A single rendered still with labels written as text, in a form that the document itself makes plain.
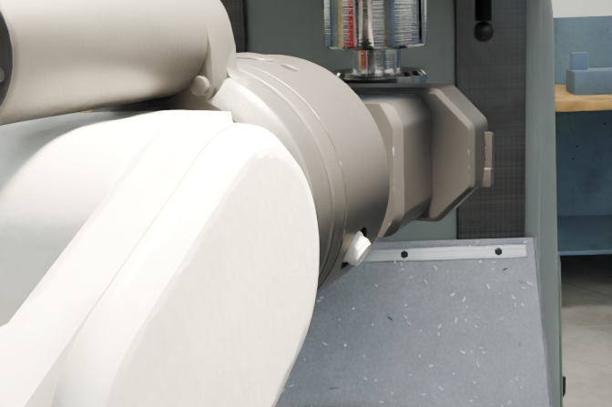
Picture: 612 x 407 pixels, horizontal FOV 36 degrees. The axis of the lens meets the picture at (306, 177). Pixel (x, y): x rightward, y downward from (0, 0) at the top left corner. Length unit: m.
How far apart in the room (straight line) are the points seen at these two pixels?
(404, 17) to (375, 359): 0.45
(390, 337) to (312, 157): 0.56
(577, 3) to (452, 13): 4.00
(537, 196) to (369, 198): 0.55
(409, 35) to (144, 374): 0.28
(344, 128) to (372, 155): 0.02
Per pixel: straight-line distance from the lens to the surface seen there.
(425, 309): 0.82
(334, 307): 0.82
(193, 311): 0.18
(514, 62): 0.82
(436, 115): 0.37
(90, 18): 0.22
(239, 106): 0.27
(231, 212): 0.19
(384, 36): 0.41
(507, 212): 0.84
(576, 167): 4.87
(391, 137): 0.34
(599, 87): 4.19
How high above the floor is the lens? 1.30
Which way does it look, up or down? 10 degrees down
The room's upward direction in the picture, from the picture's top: 2 degrees counter-clockwise
